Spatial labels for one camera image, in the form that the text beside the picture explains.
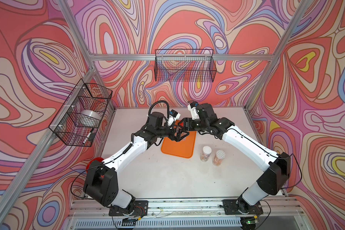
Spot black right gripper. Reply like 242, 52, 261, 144
177, 118, 209, 132

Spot red lid candy jar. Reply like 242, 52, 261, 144
176, 125, 189, 136

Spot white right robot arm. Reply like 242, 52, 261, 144
178, 102, 291, 213

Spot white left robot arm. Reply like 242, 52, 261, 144
83, 110, 189, 210

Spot white lid candy jar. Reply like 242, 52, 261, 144
200, 146, 212, 162

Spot patterned lid candy jar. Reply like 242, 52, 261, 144
213, 150, 226, 166

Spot orange tray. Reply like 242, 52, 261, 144
161, 131, 197, 159

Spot red pen cup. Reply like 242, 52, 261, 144
86, 157, 104, 170

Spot white bowl in basket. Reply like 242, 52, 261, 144
79, 110, 102, 127

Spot black marker in basket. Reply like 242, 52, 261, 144
83, 128, 94, 145

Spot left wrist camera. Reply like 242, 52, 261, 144
167, 110, 181, 127

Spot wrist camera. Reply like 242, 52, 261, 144
187, 103, 199, 120
167, 110, 181, 127

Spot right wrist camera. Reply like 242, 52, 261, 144
187, 103, 199, 120

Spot black wire basket back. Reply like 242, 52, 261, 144
154, 48, 217, 82

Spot black wire basket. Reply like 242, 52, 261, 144
48, 79, 113, 147
154, 48, 217, 82

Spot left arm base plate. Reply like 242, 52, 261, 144
109, 200, 149, 217

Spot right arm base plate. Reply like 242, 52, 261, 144
220, 199, 264, 216

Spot black wire basket left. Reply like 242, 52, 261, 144
48, 79, 113, 147

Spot aluminium frame corner post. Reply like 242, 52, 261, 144
244, 1, 313, 111

